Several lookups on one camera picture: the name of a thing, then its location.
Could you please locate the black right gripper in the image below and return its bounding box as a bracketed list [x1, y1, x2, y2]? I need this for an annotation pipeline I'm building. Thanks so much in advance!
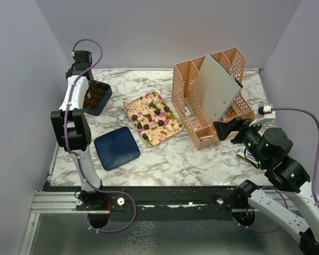
[213, 115, 268, 166]

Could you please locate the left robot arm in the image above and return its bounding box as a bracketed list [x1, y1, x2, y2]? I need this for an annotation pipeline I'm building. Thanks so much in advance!
[51, 66, 107, 210]

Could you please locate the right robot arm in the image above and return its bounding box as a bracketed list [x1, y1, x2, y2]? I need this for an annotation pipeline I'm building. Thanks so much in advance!
[213, 117, 319, 254]

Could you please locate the blue chocolate box with insert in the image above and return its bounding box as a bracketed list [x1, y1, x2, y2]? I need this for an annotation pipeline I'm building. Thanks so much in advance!
[83, 80, 112, 116]

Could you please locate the white rectangular chocolate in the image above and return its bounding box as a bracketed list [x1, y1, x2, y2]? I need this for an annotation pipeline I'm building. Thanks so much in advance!
[166, 125, 175, 132]

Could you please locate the glue stick with yellow cap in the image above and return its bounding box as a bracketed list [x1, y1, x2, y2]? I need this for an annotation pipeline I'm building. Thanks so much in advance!
[199, 135, 215, 141]

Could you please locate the stapler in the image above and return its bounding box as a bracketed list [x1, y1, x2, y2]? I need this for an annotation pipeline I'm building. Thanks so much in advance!
[237, 148, 258, 165]

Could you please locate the grey board in organizer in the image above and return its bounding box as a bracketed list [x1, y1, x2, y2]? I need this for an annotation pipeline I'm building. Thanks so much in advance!
[199, 53, 243, 124]

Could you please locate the peach plastic desk organizer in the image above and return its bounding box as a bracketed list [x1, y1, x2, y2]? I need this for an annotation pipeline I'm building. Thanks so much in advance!
[172, 47, 255, 150]

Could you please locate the floral serving tray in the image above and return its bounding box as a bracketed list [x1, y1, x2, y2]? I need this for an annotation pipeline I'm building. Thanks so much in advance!
[123, 91, 183, 147]

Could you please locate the blue box lid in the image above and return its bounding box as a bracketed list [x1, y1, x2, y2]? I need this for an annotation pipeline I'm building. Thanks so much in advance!
[94, 126, 140, 171]

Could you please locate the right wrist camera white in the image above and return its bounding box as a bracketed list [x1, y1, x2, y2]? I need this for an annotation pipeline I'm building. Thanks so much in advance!
[249, 104, 276, 126]

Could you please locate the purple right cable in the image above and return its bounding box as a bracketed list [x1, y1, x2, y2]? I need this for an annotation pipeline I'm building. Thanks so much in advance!
[236, 107, 319, 234]

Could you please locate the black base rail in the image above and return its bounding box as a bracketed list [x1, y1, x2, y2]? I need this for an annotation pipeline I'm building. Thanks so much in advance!
[74, 185, 258, 222]

